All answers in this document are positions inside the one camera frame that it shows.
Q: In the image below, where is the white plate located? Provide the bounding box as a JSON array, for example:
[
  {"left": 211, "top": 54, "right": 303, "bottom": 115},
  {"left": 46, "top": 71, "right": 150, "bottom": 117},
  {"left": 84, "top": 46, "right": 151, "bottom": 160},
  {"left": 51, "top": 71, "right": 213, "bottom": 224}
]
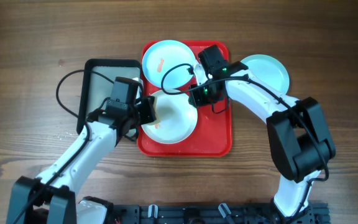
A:
[{"left": 142, "top": 90, "right": 198, "bottom": 144}]

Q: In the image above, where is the light blue plate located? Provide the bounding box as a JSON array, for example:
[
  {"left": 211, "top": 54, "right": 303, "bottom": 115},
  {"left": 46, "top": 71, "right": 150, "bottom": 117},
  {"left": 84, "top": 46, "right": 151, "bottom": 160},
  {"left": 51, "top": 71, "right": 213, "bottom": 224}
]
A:
[
  {"left": 241, "top": 54, "right": 290, "bottom": 94},
  {"left": 142, "top": 40, "right": 196, "bottom": 89}
]

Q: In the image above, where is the green yellow sponge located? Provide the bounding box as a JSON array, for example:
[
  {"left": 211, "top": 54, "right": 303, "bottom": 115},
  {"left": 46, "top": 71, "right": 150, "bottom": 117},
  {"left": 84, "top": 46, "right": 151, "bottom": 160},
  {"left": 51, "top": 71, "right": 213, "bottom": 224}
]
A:
[{"left": 142, "top": 96, "right": 176, "bottom": 129}]

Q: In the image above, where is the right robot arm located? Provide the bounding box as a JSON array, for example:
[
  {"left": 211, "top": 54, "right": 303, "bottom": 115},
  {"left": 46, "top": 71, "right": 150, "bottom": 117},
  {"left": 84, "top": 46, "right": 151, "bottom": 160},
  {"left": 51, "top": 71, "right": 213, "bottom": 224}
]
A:
[{"left": 190, "top": 62, "right": 336, "bottom": 222}]

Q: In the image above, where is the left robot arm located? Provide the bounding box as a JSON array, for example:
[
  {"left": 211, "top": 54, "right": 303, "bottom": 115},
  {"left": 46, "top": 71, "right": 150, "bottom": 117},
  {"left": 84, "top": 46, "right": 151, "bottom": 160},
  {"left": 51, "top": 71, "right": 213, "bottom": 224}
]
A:
[{"left": 6, "top": 96, "right": 156, "bottom": 223}]

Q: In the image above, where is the black water tray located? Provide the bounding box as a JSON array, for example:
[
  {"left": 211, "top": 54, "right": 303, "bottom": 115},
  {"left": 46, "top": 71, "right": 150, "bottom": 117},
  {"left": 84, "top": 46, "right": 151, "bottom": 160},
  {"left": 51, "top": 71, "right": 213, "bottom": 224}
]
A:
[{"left": 76, "top": 58, "right": 141, "bottom": 134}]

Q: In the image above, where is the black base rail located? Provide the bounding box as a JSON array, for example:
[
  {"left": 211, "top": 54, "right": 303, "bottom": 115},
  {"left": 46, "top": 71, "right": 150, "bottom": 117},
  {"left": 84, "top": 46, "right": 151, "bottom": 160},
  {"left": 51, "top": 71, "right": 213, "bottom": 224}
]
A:
[{"left": 110, "top": 202, "right": 331, "bottom": 224}]

